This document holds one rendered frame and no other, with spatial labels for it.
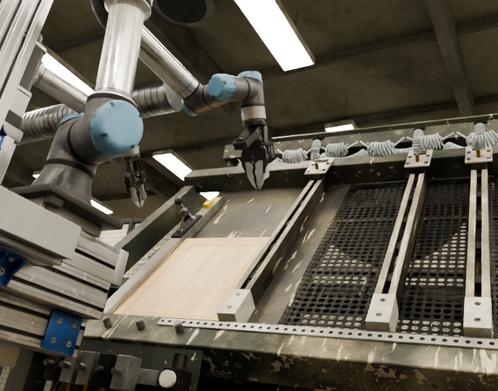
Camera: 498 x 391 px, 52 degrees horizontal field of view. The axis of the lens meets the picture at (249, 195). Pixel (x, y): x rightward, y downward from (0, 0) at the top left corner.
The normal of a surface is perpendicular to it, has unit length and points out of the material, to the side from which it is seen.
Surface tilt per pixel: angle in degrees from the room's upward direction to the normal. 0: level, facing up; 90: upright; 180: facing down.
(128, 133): 97
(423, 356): 50
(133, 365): 90
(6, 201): 90
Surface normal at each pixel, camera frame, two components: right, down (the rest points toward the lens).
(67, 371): -0.41, -0.43
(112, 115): 0.72, -0.05
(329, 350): -0.22, -0.91
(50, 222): 0.86, -0.08
